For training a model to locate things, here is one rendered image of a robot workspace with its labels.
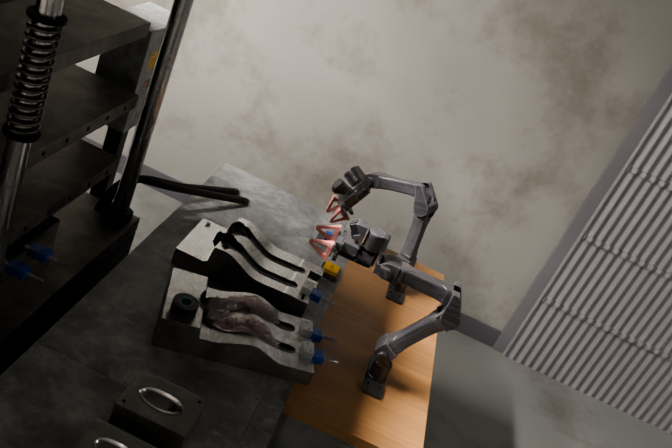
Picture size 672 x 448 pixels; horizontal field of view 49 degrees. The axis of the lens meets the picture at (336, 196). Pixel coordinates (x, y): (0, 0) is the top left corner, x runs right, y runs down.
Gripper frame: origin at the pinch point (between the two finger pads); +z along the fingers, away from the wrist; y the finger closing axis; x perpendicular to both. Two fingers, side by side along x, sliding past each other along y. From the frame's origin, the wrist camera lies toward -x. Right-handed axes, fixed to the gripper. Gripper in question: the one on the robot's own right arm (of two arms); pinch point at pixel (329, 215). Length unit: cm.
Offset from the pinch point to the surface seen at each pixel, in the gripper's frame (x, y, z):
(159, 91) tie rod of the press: -92, 15, 6
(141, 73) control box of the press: -96, 0, 10
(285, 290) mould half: -22, 52, 17
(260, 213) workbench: -15.4, -10.8, 23.2
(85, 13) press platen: -127, 22, 1
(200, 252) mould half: -46, 35, 33
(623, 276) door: 175, -29, -84
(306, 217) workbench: 4.1, -16.0, 12.2
